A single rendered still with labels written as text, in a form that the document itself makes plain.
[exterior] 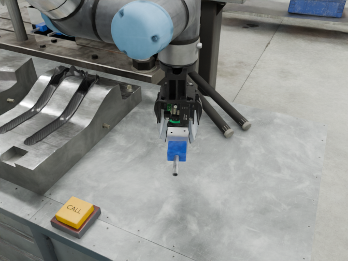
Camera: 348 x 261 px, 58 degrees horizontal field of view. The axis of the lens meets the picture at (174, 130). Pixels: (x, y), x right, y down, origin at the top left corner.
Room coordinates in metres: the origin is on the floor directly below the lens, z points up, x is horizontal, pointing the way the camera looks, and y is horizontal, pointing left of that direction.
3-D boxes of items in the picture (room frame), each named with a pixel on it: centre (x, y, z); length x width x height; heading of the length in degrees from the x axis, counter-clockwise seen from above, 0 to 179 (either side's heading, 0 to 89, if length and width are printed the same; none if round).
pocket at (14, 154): (0.58, 0.39, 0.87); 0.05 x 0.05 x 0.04; 65
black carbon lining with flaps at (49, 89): (0.80, 0.36, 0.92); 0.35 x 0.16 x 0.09; 155
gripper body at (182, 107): (0.55, -0.01, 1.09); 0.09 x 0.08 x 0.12; 176
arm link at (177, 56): (0.56, -0.01, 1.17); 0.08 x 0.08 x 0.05
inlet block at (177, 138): (0.54, -0.01, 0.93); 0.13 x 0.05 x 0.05; 176
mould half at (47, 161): (0.81, 0.34, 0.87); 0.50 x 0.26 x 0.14; 155
